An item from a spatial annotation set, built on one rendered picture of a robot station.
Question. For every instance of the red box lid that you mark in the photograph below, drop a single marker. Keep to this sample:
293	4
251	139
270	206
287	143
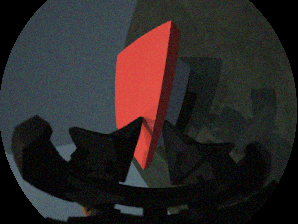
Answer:
144	79

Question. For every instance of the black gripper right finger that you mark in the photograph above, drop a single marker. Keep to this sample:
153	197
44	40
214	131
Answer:
184	154

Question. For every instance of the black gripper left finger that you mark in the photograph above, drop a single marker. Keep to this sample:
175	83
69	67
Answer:
118	146

